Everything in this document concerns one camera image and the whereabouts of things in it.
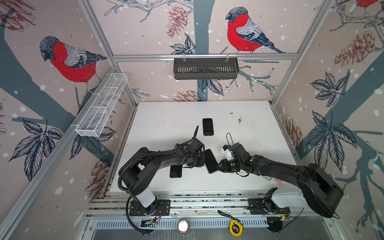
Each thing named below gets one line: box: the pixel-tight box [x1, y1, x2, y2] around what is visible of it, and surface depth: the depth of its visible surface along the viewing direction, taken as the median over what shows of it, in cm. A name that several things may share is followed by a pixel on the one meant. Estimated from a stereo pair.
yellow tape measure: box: [217, 209, 244, 237], surface depth 68 cm
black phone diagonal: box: [202, 118, 214, 136], surface depth 109 cm
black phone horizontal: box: [204, 149, 218, 173], surface depth 92 cm
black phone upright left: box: [169, 165, 183, 178], surface depth 87 cm
